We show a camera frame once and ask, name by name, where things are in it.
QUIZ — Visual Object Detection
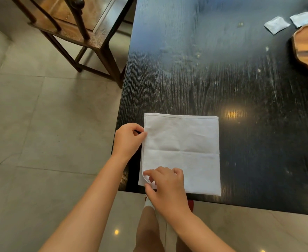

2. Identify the person's left hand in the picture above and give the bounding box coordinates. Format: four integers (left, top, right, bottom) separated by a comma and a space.
112, 123, 148, 163

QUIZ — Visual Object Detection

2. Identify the person's right hand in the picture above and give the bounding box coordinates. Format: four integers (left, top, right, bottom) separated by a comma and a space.
142, 166, 193, 222

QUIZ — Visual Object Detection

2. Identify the white cloth napkin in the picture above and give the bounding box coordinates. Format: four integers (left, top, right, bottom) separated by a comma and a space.
138, 112, 222, 197

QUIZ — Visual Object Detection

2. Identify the white sachet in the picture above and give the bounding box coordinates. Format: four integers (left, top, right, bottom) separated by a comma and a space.
289, 11, 308, 28
264, 16, 291, 35

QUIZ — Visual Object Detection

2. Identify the person's left forearm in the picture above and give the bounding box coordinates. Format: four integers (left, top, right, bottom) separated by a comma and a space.
38, 153, 129, 252

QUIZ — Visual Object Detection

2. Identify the person's right forearm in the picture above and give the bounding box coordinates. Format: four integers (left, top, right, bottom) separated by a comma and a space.
167, 207, 236, 252

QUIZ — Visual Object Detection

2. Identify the person's left white sock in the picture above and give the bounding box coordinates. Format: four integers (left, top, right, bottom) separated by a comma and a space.
143, 198, 156, 210

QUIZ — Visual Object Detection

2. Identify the person's left leg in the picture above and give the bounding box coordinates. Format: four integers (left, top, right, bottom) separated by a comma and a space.
133, 206, 165, 252

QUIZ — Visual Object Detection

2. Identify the dark wooden armchair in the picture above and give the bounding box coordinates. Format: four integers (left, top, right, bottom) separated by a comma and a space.
9, 0, 136, 89

